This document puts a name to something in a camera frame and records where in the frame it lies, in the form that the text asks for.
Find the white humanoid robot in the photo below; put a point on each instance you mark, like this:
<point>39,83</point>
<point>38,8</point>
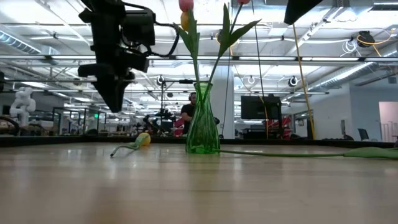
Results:
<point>23,104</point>

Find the black aluminium table frame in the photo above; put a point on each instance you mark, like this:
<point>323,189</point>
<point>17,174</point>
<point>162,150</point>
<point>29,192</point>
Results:
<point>280,141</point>

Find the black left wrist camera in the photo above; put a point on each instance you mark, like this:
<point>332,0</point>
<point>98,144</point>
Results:
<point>140,28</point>

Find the green glass vase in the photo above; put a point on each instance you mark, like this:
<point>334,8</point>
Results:
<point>202,133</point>

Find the black boom stand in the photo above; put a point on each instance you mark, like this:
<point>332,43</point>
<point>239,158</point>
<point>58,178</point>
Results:
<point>183,81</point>

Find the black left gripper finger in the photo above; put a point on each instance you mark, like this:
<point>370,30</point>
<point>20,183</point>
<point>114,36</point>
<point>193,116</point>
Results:
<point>122,90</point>
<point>107,90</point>

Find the green stem without bloom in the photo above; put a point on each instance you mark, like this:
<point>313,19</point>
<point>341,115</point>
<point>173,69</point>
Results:
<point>370,153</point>

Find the person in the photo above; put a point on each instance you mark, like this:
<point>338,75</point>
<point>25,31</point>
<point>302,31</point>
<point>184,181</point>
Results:
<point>188,112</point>

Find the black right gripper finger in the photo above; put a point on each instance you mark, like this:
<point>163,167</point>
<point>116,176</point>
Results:
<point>298,9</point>

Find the pink tulip spread leaves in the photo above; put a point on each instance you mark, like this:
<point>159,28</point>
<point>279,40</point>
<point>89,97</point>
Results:
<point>227,40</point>

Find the yellow artificial tulip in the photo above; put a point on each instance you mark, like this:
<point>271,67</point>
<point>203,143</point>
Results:
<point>184,21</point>
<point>144,139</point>

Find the pink tulip narrow leaves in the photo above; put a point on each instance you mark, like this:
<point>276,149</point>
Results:
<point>186,4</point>

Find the red metal frame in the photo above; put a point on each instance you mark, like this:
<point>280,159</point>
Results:
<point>178,127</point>
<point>284,124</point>

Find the dark office chair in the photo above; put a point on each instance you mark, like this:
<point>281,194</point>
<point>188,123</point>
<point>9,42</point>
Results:
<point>363,133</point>

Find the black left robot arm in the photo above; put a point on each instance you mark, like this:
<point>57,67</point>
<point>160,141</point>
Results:
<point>102,6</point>

